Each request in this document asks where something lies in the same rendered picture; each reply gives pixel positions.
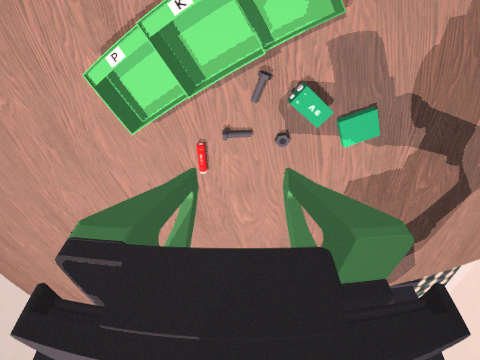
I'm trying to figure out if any green 9v battery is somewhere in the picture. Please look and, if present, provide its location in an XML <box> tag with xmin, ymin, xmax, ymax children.
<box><xmin>288</xmin><ymin>82</ymin><xmax>334</xmax><ymax>128</ymax></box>

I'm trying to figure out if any red battery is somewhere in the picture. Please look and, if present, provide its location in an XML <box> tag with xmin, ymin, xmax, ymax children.
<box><xmin>197</xmin><ymin>142</ymin><xmax>207</xmax><ymax>173</ymax></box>

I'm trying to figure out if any green three-compartment tray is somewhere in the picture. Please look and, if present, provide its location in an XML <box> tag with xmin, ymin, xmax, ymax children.
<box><xmin>82</xmin><ymin>0</ymin><xmax>346</xmax><ymax>135</ymax></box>

